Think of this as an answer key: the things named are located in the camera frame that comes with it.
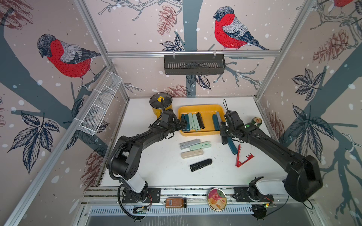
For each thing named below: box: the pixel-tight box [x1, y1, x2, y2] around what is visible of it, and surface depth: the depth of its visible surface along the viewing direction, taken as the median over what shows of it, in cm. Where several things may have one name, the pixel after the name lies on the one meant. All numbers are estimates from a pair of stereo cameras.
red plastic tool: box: [235, 144, 256, 168], surface depth 88 cm
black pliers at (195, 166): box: [189, 158, 213, 172], surface depth 85 cm
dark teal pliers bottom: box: [184, 113, 190, 132], surface depth 103 cm
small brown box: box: [165, 196, 188, 209], surface depth 70 cm
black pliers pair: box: [196, 112, 206, 130], surface depth 106 cm
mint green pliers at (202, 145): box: [189, 140, 212, 152], surface depth 92 cm
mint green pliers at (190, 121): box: [188, 113, 193, 131], surface depth 105 cm
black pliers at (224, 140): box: [221, 136, 228, 145], surface depth 85 cm
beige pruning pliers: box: [181, 148, 204, 159], surface depth 89 cm
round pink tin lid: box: [207, 187, 227, 212], surface depth 71 cm
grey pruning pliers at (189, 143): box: [179, 138, 201, 150], surface depth 94 cm
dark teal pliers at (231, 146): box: [227, 137, 239, 155], surface depth 92 cm
